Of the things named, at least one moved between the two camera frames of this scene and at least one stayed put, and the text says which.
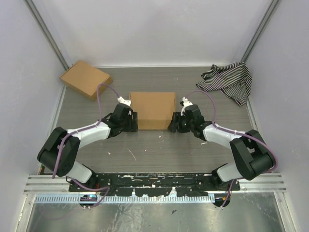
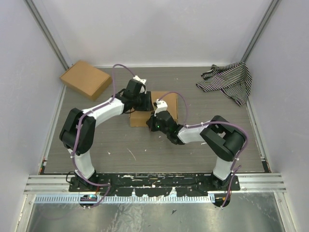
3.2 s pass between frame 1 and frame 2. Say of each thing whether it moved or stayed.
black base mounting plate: stayed
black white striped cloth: stayed
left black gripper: moved
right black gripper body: moved
